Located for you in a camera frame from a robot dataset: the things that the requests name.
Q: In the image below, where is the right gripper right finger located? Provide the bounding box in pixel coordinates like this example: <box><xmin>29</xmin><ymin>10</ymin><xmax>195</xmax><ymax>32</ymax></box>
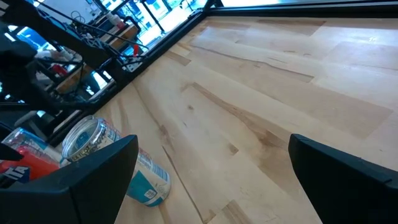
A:
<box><xmin>287</xmin><ymin>133</ymin><xmax>398</xmax><ymax>224</ymax></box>

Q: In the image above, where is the silver mounting bracket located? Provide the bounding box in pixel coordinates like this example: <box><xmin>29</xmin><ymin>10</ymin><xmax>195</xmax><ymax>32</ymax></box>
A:
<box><xmin>126</xmin><ymin>60</ymin><xmax>146</xmax><ymax>73</ymax></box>

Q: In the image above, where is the red Fanta strawberry can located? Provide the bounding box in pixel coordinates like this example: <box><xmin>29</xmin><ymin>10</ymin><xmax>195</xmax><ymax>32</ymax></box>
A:
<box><xmin>0</xmin><ymin>127</ymin><xmax>63</xmax><ymax>187</ymax></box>

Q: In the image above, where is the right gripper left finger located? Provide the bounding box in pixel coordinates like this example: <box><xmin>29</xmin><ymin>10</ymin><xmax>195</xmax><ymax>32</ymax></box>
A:
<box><xmin>0</xmin><ymin>134</ymin><xmax>140</xmax><ymax>224</ymax></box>

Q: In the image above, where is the slim teal patterned can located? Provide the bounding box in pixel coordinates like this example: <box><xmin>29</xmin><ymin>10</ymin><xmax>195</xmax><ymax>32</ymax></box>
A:
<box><xmin>61</xmin><ymin>114</ymin><xmax>172</xmax><ymax>208</ymax></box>

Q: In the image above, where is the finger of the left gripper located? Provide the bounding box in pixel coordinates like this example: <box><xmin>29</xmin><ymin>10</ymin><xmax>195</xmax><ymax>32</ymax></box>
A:
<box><xmin>0</xmin><ymin>142</ymin><xmax>24</xmax><ymax>162</ymax></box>

